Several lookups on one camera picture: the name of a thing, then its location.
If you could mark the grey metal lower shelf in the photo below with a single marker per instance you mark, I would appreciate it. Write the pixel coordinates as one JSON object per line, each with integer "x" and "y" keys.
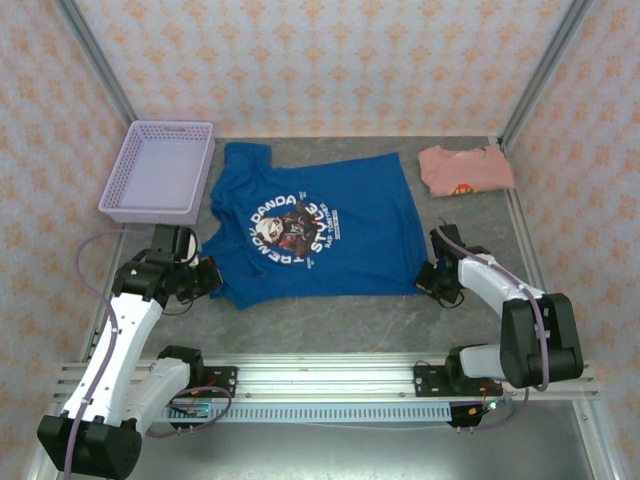
{"x": 325, "y": 455}

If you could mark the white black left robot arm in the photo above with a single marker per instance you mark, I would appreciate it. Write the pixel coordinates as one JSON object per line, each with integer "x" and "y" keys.
{"x": 115, "y": 360}

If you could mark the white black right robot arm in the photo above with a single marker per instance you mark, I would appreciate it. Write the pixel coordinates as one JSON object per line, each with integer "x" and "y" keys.
{"x": 490, "y": 285}

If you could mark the lavender perforated plastic basket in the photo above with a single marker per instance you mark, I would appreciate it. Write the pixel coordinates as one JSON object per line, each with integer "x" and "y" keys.
{"x": 157, "y": 175}

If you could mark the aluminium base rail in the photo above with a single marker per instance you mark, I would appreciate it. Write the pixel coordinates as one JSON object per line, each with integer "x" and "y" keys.
{"x": 325, "y": 380}

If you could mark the aluminium frame post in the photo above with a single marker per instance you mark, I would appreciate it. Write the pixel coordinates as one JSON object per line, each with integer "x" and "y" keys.
{"x": 542, "y": 70}
{"x": 100, "y": 70}

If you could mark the pink folded t-shirt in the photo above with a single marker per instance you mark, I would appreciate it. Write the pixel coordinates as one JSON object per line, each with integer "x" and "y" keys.
{"x": 465, "y": 167}

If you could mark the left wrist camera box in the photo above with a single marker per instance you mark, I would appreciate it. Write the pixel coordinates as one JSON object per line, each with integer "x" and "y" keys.
{"x": 194, "y": 252}

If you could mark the blue printed t-shirt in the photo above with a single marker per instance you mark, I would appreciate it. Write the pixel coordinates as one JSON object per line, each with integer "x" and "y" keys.
{"x": 360, "y": 210}

